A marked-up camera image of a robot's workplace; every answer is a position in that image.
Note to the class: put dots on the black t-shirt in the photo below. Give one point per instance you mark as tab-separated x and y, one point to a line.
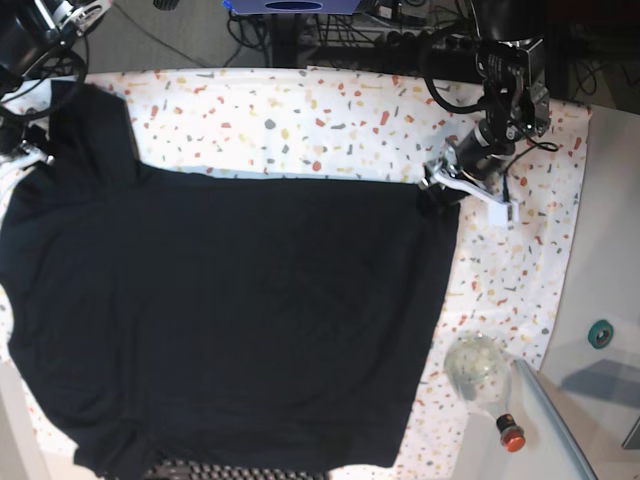
281	324

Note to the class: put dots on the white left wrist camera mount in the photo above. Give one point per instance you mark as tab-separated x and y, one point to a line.
502	209

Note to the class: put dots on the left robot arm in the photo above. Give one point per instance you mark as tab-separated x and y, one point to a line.
510	58

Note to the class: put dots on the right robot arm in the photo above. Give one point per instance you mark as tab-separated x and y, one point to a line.
37	39

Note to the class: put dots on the clear glass bottle orange cap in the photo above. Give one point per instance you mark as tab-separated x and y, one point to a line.
481	377

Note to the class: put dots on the green tape roll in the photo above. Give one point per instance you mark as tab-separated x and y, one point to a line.
600	334

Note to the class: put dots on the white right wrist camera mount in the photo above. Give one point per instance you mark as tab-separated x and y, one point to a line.
19	165

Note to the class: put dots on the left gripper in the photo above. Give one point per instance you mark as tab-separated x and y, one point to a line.
478	156

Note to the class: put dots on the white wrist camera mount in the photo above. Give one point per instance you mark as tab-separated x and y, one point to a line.
19	165
502	209

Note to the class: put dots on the blue box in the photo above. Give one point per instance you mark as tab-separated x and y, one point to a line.
338	7

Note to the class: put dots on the terrazzo patterned tablecloth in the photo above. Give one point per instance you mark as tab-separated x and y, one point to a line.
506	281

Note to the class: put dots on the black keyboard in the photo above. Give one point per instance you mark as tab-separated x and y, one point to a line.
191	470

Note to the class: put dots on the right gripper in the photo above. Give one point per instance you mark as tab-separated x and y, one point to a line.
18	137

